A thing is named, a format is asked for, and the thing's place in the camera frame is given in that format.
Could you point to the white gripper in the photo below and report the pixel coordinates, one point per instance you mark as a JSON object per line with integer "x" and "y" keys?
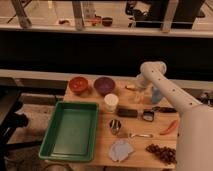
{"x": 139, "y": 96}

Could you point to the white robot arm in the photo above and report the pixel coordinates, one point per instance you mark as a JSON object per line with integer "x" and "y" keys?
{"x": 194, "y": 149}

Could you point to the yellow banana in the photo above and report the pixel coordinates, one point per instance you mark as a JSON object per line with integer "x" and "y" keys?
{"x": 130, "y": 87}

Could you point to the blue plastic bottle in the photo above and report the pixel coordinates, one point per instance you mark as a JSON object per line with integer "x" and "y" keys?
{"x": 156, "y": 95}

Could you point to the black rectangular block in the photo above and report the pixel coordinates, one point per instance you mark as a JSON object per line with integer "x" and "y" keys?
{"x": 131, "y": 113}

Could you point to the white paper cup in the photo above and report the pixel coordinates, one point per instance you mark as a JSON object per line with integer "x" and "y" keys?
{"x": 111, "y": 102}

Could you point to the wooden table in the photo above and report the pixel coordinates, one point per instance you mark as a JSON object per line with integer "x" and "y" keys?
{"x": 140, "y": 158}

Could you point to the metal cup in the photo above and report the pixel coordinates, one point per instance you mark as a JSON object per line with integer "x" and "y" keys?
{"x": 115, "y": 126}

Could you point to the purple bowl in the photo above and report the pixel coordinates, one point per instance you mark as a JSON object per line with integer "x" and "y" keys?
{"x": 104, "y": 85}

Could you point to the metal spoon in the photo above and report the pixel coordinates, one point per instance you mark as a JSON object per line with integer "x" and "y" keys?
{"x": 132, "y": 135}

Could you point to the red chili pepper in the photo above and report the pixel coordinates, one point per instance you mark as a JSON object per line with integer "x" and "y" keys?
{"x": 170, "y": 128}

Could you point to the light blue cloth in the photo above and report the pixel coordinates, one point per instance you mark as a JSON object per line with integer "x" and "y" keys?
{"x": 120, "y": 150}

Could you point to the orange bowl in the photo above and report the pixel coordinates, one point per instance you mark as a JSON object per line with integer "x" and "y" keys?
{"x": 78, "y": 85}

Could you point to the bunch of dark grapes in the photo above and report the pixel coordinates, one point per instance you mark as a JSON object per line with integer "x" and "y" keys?
{"x": 165, "y": 154}

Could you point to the green plastic tray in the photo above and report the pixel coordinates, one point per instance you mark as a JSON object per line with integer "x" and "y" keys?
{"x": 71, "y": 132}

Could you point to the dark bowl in background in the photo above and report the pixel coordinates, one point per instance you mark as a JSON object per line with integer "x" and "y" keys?
{"x": 107, "y": 21}

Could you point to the black handled tool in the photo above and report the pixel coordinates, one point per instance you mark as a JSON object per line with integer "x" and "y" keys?
{"x": 164, "y": 109}

